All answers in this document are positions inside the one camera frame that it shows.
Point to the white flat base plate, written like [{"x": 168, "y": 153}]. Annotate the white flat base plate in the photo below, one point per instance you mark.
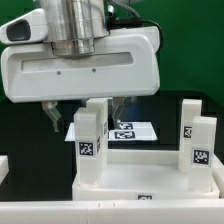
[{"x": 133, "y": 131}]

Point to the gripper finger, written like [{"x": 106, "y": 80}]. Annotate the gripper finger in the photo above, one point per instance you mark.
[
  {"x": 50, "y": 109},
  {"x": 117, "y": 107}
]

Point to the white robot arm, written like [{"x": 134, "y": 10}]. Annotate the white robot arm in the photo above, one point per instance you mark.
[{"x": 93, "y": 9}]

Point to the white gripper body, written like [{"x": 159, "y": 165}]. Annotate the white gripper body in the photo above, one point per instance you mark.
[{"x": 53, "y": 58}]

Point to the white desk top tray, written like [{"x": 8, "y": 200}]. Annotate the white desk top tray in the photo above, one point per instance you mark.
[{"x": 142, "y": 175}]

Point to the white front rail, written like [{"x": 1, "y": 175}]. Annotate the white front rail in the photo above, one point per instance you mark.
[{"x": 202, "y": 211}]

